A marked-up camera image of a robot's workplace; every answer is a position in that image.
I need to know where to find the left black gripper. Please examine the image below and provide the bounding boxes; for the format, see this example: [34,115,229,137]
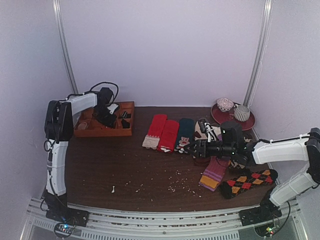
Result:
[95,105,118,129]

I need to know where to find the orange wooden compartment tray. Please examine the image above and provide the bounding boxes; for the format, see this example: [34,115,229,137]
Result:
[73,101,135,138]

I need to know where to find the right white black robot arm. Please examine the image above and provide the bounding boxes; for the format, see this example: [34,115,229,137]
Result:
[184,119,320,221]

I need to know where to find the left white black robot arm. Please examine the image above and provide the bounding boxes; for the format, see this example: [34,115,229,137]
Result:
[43,82,119,222]

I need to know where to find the dark teal reindeer sock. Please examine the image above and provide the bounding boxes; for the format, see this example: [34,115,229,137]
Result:
[174,118,195,154]

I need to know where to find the beige striped sock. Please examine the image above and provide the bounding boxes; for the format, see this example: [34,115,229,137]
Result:
[192,117,213,168]

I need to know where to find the black binder clips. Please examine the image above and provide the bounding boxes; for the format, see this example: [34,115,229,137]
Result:
[119,110,132,129]

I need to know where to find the red sock white trim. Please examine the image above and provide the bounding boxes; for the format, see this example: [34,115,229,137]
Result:
[157,120,180,153]

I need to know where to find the purple striped sock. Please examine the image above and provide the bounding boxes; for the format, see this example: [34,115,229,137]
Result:
[198,156,230,192]

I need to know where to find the cream sock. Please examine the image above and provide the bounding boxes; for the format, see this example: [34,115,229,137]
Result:
[211,123,222,141]

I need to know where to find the dark red round plate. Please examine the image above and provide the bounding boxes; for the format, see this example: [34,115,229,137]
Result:
[210,102,257,131]

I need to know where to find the red sock beige cuff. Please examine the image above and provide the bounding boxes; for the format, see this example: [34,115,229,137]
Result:
[142,114,168,150]

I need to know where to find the tan argyle sock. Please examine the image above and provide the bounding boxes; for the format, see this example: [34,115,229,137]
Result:
[228,132,253,173]

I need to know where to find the patterned pink bowl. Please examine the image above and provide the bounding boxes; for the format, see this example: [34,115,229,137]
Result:
[216,97,234,112]

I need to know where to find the striped grey cup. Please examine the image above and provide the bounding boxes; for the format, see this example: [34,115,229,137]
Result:
[234,105,251,122]

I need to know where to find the black orange argyle sock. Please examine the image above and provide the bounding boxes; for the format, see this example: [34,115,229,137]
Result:
[219,169,278,200]

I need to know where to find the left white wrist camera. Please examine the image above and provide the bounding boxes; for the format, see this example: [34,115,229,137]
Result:
[107,103,120,115]

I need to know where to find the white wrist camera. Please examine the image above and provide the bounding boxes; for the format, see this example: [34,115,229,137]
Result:
[107,103,120,115]
[198,119,218,143]

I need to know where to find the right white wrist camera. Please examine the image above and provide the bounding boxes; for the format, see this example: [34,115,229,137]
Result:
[198,119,218,143]

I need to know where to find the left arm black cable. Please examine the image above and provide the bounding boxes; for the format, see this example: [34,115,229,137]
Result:
[67,81,120,105]

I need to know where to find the metal base rail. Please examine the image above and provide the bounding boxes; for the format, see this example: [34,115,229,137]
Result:
[19,196,308,240]

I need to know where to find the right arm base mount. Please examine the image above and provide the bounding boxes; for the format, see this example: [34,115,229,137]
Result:
[239,202,282,237]

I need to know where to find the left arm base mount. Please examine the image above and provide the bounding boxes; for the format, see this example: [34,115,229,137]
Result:
[45,208,90,240]

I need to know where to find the right aluminium frame post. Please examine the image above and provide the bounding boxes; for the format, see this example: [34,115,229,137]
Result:
[243,0,274,108]

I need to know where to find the aluminium frame post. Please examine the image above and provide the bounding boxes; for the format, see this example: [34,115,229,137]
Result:
[243,0,274,108]
[52,0,79,94]

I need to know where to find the left aluminium frame post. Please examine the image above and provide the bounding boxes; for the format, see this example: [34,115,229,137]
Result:
[52,0,79,94]

